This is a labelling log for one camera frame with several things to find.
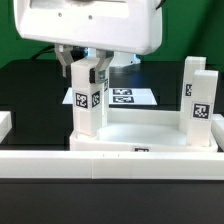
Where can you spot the fiducial marker sheet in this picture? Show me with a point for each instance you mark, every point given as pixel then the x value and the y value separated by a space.
pixel 131 96

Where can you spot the white left fence block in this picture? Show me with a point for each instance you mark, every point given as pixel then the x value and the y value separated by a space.
pixel 5 124

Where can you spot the white desk tabletop tray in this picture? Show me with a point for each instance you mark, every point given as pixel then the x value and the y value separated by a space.
pixel 140 130

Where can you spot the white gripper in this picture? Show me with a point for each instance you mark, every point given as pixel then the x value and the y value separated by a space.
pixel 133 26

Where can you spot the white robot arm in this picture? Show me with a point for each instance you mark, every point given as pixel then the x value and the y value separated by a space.
pixel 125 56

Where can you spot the white front fence bar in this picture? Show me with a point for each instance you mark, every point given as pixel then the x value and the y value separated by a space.
pixel 111 165

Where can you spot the white fence block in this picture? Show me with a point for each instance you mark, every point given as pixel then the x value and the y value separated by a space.
pixel 218 129
pixel 5 124

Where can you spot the white right fence block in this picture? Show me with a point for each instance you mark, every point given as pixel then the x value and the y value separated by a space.
pixel 218 129

